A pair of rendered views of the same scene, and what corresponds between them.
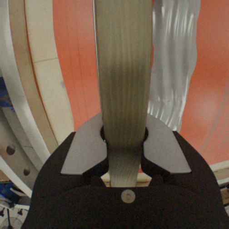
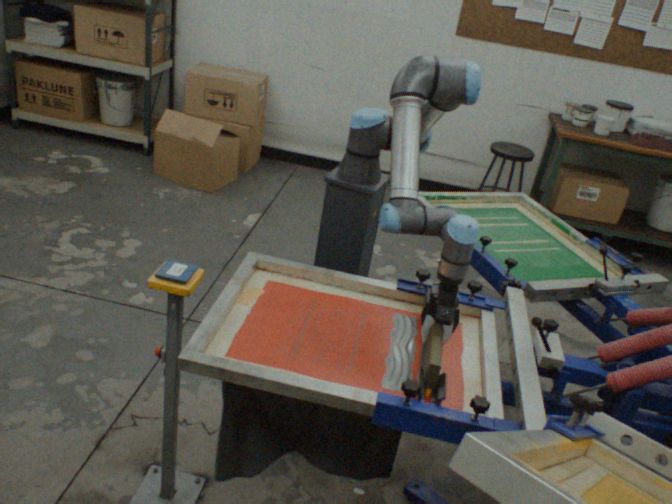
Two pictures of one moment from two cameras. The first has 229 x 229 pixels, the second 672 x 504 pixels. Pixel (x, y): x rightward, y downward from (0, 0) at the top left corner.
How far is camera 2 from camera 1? 1.64 m
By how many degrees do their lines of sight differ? 36
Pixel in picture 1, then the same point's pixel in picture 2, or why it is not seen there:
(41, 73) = (476, 378)
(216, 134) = (353, 321)
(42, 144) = (486, 343)
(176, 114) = (396, 341)
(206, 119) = (369, 333)
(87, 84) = (448, 366)
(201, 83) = (379, 350)
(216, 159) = (339, 299)
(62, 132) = (473, 351)
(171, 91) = (401, 351)
